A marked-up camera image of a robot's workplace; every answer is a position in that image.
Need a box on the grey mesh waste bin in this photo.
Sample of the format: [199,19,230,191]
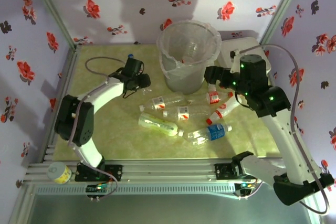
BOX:
[156,20,222,95]

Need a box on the clear bottle with red label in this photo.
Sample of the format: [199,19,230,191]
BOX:
[206,84,234,105]

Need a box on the white plastic lidded box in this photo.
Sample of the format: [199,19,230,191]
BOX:
[219,37,271,74]

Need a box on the perforated metal cable tray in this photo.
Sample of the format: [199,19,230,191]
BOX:
[34,183,237,196]

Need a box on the aluminium frame post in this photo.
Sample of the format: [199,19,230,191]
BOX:
[26,0,79,50]
[258,0,308,46]

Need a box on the clear bottle with blue label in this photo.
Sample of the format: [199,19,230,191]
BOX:
[186,123,233,146]

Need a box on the aluminium side rail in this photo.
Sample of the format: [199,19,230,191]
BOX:
[39,45,81,163]

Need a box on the pale green plastic bottle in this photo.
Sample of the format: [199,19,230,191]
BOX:
[138,112,185,137]

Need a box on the white red bottle red cap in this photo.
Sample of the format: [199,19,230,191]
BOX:
[205,97,242,126]

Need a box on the clear bottle white red label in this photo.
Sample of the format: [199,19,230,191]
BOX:
[139,95,186,111]
[162,105,214,122]

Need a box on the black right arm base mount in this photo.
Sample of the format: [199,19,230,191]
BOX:
[214,163,244,182]

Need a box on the long aluminium base rail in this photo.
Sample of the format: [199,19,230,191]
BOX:
[26,157,287,183]

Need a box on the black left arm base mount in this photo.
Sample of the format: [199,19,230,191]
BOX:
[76,163,124,183]

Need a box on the grey right arm cable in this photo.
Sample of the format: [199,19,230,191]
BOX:
[236,43,331,216]

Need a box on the white yellow can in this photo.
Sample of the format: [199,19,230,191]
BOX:
[46,161,72,184]

